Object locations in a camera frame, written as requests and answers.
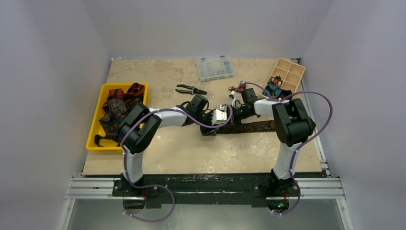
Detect brown floral tie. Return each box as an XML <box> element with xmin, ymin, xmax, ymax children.
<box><xmin>99</xmin><ymin>98</ymin><xmax>128</xmax><ymax>134</ymax></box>

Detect yellow plastic bin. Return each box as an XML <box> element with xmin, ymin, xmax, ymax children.
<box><xmin>85</xmin><ymin>82</ymin><xmax>149</xmax><ymax>151</ymax></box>

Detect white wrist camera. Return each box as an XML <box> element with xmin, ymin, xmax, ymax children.
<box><xmin>229</xmin><ymin>94</ymin><xmax>237</xmax><ymax>108</ymax></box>
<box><xmin>212</xmin><ymin>109</ymin><xmax>228</xmax><ymax>125</ymax></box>

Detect black tie orange hearts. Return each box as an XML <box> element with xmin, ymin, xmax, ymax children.
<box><xmin>93</xmin><ymin>102</ymin><xmax>139</xmax><ymax>147</ymax></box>

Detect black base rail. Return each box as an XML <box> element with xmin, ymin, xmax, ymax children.
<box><xmin>65</xmin><ymin>171</ymin><xmax>346</xmax><ymax>210</ymax></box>

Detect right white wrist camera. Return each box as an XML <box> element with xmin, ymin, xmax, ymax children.
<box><xmin>229</xmin><ymin>94</ymin><xmax>237</xmax><ymax>108</ymax></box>

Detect dark brown patterned tie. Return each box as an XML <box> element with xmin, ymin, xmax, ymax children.
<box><xmin>200</xmin><ymin>120</ymin><xmax>276</xmax><ymax>136</ymax></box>

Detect orange black striped tie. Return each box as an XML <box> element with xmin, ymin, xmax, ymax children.
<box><xmin>99</xmin><ymin>82</ymin><xmax>148</xmax><ymax>113</ymax></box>

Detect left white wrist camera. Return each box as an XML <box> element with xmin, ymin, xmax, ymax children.
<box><xmin>212</xmin><ymin>109</ymin><xmax>228</xmax><ymax>125</ymax></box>

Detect black handled pliers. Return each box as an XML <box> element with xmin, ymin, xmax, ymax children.
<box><xmin>175</xmin><ymin>84</ymin><xmax>207</xmax><ymax>95</ymax></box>

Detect purple cable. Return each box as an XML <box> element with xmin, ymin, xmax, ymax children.
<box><xmin>235</xmin><ymin>81</ymin><xmax>334</xmax><ymax>216</ymax></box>
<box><xmin>120</xmin><ymin>104</ymin><xmax>235</xmax><ymax>222</ymax></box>

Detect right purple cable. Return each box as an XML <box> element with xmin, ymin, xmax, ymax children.
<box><xmin>235</xmin><ymin>81</ymin><xmax>334</xmax><ymax>216</ymax></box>

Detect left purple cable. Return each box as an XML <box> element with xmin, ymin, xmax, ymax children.
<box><xmin>120</xmin><ymin>104</ymin><xmax>235</xmax><ymax>222</ymax></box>

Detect dark red rolled tie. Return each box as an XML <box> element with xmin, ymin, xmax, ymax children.
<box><xmin>280</xmin><ymin>90</ymin><xmax>292</xmax><ymax>99</ymax></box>

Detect clear plastic organizer box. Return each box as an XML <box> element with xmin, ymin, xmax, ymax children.
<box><xmin>196</xmin><ymin>56</ymin><xmax>235</xmax><ymax>82</ymax></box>

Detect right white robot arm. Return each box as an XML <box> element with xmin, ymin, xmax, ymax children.
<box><xmin>232</xmin><ymin>89</ymin><xmax>316</xmax><ymax>195</ymax></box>

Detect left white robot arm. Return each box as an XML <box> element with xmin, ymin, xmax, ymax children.
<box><xmin>118</xmin><ymin>95</ymin><xmax>228</xmax><ymax>196</ymax></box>

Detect wooden compartment tray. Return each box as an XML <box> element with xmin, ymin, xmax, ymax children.
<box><xmin>261</xmin><ymin>58</ymin><xmax>305</xmax><ymax>98</ymax></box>

